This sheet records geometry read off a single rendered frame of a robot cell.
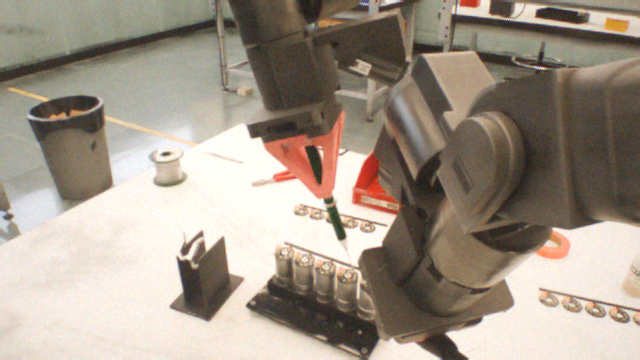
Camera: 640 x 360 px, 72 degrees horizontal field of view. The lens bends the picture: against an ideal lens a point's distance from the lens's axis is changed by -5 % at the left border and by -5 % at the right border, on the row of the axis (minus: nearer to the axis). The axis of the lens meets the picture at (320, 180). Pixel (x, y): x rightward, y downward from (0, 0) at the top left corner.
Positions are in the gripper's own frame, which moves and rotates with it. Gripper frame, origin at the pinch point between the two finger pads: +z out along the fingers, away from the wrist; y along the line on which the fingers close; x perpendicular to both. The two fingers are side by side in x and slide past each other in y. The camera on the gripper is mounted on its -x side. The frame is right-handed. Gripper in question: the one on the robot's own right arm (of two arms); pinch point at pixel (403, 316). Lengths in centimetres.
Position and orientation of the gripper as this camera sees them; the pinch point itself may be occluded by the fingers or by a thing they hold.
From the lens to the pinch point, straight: 43.0
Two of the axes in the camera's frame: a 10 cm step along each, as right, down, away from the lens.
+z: -1.3, 5.5, 8.3
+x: 2.4, 8.3, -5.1
